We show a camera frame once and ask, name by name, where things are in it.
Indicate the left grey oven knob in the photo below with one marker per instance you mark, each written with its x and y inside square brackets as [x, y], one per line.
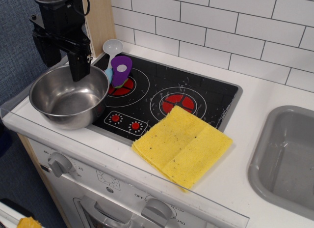
[59, 164]

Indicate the stainless steel pot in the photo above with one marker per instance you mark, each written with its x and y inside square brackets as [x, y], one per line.
[67, 104]

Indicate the right grey oven knob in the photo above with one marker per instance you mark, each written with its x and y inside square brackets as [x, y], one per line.
[157, 212]

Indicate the grey oven knob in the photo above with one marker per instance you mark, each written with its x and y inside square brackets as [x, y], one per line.
[157, 212]
[59, 164]

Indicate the wooden side post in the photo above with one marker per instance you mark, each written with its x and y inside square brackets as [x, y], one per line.
[99, 24]

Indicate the grey sink basin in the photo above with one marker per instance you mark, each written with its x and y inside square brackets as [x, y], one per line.
[282, 168]

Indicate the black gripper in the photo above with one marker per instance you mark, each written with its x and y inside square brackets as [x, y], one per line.
[60, 28]

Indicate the yellow folded cloth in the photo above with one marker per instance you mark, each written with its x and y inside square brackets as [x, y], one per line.
[182, 147]

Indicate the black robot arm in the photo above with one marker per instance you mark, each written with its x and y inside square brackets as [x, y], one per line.
[59, 28]

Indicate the yellow object bottom left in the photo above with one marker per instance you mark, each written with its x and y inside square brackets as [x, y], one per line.
[28, 222]

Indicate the white toy oven front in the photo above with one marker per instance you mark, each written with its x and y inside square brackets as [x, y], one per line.
[91, 198]

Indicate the black toy stovetop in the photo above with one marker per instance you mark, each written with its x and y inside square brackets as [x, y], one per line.
[151, 92]

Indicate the purple toy eggplant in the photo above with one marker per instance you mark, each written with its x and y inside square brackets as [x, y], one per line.
[121, 66]

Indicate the blue and white ladle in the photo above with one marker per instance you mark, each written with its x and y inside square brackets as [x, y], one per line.
[112, 47]

